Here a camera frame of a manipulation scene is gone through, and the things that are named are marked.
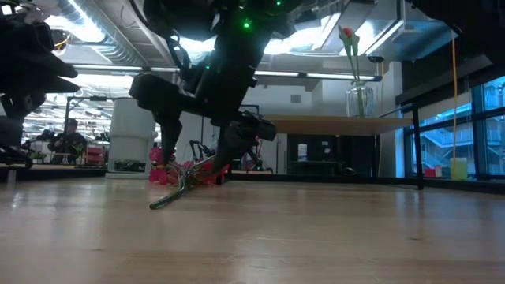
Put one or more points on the dome security camera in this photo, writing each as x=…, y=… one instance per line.
x=375, y=59

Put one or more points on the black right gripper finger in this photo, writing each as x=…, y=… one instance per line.
x=229, y=154
x=170, y=138

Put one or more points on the black cabinet white labels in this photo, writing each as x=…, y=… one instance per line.
x=335, y=154

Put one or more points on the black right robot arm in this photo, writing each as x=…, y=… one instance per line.
x=240, y=59

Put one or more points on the long ceiling light bar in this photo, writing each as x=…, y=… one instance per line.
x=339, y=76

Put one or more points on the red storage crates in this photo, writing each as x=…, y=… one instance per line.
x=94, y=155

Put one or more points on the black table edge rail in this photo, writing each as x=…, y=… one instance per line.
x=51, y=172

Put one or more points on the red artificial flower bunch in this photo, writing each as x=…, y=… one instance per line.
x=159, y=175

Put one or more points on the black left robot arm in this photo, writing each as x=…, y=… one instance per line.
x=16, y=104

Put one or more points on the small red box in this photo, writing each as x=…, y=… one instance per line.
x=432, y=173

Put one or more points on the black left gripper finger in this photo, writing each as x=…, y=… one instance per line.
x=59, y=67
x=59, y=86

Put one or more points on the ribbed cylindrical glass vase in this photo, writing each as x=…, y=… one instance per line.
x=360, y=100

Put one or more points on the yellow-green translucent container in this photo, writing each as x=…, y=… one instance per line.
x=458, y=169

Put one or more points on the person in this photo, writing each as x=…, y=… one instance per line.
x=69, y=144

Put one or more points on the white cylindrical air purifier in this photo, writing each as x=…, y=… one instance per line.
x=132, y=134

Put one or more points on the square wall vent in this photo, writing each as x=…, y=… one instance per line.
x=296, y=98

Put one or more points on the red tulip green stem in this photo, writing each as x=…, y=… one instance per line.
x=356, y=45
x=348, y=32

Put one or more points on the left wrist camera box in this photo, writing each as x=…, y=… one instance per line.
x=59, y=39

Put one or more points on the wooden shelf black metal frame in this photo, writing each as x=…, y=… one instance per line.
x=335, y=125

